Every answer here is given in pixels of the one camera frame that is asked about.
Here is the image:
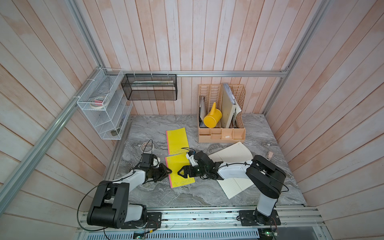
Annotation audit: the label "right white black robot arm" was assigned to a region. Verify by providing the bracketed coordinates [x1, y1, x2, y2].
[178, 151, 286, 226]

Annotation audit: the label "small pink eraser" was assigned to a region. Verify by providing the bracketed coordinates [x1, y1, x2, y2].
[266, 151, 274, 161]

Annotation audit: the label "cream book in organizer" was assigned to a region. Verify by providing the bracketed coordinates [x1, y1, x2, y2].
[221, 83, 236, 128]

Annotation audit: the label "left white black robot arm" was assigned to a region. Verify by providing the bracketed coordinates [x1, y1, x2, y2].
[87, 153, 172, 230]

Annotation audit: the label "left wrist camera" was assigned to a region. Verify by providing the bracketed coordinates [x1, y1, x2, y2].
[152, 157, 160, 168]

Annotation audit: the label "yellow cover notebook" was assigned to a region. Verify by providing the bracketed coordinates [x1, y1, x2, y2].
[166, 128, 189, 155]
[164, 152, 196, 189]

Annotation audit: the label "tape roll on shelf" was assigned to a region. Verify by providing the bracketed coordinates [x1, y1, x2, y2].
[89, 96, 110, 110]

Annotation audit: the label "clear tape roll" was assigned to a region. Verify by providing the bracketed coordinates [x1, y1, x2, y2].
[141, 140, 154, 154]

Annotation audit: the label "white wire shelf rack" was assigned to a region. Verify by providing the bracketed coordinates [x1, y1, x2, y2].
[77, 68, 132, 140]

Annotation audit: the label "black mesh wall basket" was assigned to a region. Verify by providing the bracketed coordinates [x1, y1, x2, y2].
[121, 73, 178, 101]

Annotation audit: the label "papers in organizer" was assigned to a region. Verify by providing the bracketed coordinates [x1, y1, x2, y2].
[232, 100, 242, 128]

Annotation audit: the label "yellow watering can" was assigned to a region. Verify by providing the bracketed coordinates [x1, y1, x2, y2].
[203, 102, 223, 129]

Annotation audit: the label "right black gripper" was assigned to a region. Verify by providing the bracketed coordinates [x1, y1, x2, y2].
[177, 165, 209, 179]

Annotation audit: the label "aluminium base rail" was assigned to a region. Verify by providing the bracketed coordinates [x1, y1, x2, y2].
[74, 205, 332, 240]

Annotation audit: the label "beige desk organizer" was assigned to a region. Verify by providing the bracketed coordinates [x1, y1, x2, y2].
[198, 84, 246, 143]

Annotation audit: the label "open cream notebook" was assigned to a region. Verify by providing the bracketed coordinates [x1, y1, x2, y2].
[209, 142, 254, 199]

